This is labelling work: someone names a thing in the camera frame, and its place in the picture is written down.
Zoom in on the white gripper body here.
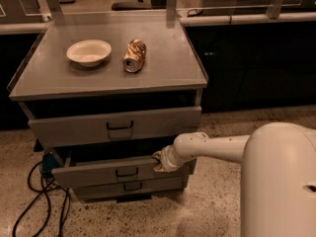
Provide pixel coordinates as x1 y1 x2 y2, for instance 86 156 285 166
160 145 184 173

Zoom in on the grey drawer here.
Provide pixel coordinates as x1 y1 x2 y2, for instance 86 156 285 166
29 107 201 148
52 155 197 188
73 175 189 202

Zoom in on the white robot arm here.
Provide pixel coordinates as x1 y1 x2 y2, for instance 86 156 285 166
153 122 316 237

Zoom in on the grey bottom drawer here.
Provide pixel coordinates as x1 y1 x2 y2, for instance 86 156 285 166
73 175 189 202

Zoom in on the grey drawer cabinet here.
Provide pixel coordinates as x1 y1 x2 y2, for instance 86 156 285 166
7 10 209 203

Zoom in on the grey top drawer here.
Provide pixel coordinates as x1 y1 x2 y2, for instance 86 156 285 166
29 107 201 148

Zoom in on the crushed gold can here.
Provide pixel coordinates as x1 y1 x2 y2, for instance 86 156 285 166
122 39 147 73

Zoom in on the blue power box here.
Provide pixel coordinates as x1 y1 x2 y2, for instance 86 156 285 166
40 152 62 177

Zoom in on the white bowl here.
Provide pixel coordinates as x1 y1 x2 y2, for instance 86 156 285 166
66 39 112 67

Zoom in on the dark counter cabinet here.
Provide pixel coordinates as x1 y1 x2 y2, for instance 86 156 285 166
186 21 316 113

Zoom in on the black office chair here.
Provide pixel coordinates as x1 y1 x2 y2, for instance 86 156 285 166
112 0 167 11

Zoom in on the black floor cable right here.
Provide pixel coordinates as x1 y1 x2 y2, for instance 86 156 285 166
48 176 72 237

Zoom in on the black floor cable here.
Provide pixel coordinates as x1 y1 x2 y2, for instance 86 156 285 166
48 176 72 237
11 160 53 237

